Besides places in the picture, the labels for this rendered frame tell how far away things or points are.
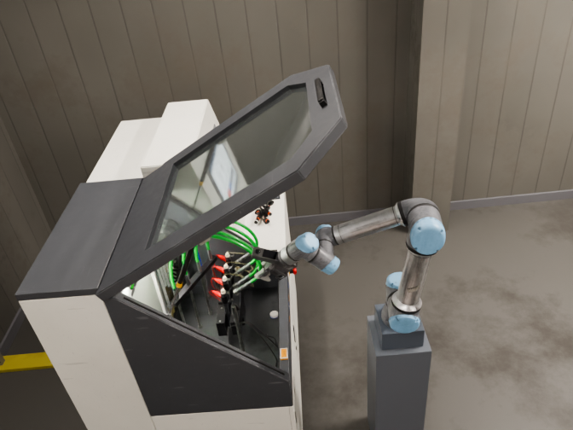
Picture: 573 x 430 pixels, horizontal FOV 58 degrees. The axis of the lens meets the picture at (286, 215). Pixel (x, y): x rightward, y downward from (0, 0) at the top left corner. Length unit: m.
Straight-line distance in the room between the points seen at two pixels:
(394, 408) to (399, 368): 0.29
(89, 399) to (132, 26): 2.43
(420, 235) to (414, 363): 0.79
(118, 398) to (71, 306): 0.51
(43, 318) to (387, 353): 1.37
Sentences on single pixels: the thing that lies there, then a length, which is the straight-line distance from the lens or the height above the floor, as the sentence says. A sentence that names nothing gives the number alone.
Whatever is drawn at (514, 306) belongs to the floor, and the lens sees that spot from 3.80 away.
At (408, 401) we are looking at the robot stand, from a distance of 2.63.
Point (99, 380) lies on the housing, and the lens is 2.17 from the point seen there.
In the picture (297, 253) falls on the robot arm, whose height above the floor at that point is 1.40.
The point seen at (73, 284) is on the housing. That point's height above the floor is 1.50.
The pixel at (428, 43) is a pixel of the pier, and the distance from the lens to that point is 3.58.
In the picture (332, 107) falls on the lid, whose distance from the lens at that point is 1.61.
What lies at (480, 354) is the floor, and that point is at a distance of 3.47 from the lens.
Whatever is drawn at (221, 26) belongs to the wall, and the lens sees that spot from 3.70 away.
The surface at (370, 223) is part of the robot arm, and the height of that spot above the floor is 1.44.
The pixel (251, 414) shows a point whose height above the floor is 0.76.
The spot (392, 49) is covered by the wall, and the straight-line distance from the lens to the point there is 3.84.
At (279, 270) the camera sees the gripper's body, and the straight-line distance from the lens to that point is 2.02.
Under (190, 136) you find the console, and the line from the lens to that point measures 2.50.
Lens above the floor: 2.61
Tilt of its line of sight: 35 degrees down
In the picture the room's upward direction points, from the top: 6 degrees counter-clockwise
